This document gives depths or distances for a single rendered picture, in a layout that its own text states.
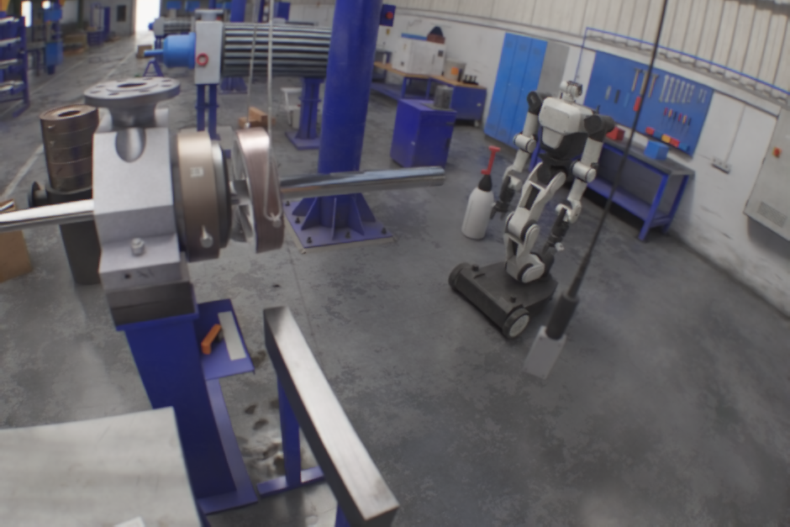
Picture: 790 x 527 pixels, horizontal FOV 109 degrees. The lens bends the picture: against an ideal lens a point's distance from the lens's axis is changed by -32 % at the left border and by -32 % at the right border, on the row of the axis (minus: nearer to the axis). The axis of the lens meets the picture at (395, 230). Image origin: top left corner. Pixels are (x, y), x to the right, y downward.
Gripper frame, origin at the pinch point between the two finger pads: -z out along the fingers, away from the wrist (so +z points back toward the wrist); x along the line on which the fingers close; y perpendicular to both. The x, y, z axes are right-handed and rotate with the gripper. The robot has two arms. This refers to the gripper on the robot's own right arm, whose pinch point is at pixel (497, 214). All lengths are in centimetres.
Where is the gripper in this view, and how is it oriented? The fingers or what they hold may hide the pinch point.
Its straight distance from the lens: 265.7
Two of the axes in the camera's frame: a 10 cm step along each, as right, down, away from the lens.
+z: 3.1, -8.8, -3.6
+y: 5.3, 4.7, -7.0
